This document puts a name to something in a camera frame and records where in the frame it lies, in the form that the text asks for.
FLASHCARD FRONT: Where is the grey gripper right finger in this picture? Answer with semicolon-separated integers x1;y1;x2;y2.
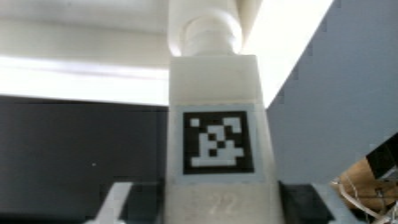
313;183;366;224

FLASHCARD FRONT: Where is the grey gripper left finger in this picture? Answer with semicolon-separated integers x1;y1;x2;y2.
83;182;133;224

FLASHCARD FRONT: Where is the white table leg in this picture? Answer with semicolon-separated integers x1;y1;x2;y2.
162;0;288;224

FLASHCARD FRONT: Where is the white square tabletop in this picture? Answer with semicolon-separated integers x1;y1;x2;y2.
0;0;336;105

